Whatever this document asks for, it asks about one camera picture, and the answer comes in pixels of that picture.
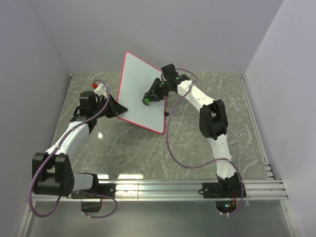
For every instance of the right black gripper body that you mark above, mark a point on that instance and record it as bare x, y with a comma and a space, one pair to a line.
162, 88

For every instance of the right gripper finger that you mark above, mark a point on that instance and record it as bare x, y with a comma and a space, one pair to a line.
154, 88
156, 97

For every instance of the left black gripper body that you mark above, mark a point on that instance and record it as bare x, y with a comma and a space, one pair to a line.
108, 112

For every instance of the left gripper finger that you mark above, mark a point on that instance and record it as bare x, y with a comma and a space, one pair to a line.
117, 113
115, 106

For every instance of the pink framed whiteboard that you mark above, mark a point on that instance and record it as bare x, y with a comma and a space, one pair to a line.
137, 77

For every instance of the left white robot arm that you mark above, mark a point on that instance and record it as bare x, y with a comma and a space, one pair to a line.
52, 172

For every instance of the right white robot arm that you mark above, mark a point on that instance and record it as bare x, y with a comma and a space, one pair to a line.
213, 123

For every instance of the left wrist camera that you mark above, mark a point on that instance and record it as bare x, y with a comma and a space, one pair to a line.
100, 89

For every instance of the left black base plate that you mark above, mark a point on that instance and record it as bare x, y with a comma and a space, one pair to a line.
104, 189

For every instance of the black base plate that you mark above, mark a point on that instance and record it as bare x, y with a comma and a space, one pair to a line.
104, 189
214, 190

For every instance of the aluminium front rail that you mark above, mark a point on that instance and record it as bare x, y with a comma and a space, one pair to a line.
186, 190

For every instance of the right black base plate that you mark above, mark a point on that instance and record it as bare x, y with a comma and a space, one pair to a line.
214, 190

